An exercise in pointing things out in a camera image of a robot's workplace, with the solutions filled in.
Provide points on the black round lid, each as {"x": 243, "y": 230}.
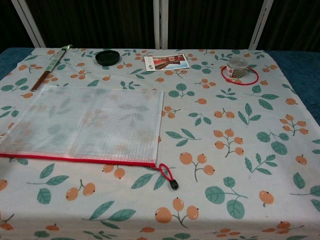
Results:
{"x": 108, "y": 59}

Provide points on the floral fruit print tablecloth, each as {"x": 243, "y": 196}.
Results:
{"x": 225, "y": 175}

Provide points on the brown chopsticks in green sleeve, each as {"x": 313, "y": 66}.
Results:
{"x": 46, "y": 72}

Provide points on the white frame post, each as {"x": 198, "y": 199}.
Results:
{"x": 160, "y": 25}
{"x": 258, "y": 25}
{"x": 30, "y": 25}

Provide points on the clear mesh zipper pouch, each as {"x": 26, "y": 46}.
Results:
{"x": 87, "y": 125}

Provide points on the clear jar of paper clips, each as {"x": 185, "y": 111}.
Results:
{"x": 237, "y": 68}

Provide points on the dark pleated curtain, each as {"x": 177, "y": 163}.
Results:
{"x": 100, "y": 22}

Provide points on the red thin stick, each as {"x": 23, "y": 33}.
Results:
{"x": 175, "y": 185}

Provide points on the postcard with red picture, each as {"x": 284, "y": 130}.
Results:
{"x": 165, "y": 62}

